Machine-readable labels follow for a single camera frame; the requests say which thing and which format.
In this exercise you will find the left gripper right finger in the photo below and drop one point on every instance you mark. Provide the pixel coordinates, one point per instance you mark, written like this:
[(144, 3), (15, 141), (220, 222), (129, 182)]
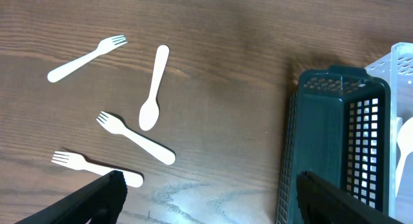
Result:
[(321, 202)]

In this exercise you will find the clear plastic basket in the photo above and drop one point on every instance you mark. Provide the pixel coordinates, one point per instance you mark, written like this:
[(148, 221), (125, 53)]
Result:
[(396, 69)]

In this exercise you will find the white fork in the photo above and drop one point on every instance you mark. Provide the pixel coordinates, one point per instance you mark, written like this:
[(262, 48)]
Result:
[(115, 126), (78, 162), (104, 46)]

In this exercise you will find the black plastic basket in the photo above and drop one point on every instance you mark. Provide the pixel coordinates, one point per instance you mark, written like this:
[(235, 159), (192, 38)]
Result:
[(338, 127)]

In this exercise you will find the white spoon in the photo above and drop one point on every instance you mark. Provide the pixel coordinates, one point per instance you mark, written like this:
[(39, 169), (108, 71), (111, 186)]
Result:
[(404, 142), (149, 112)]

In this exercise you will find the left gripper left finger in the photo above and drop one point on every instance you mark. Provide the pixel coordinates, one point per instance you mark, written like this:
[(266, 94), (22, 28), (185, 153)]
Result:
[(101, 201)]

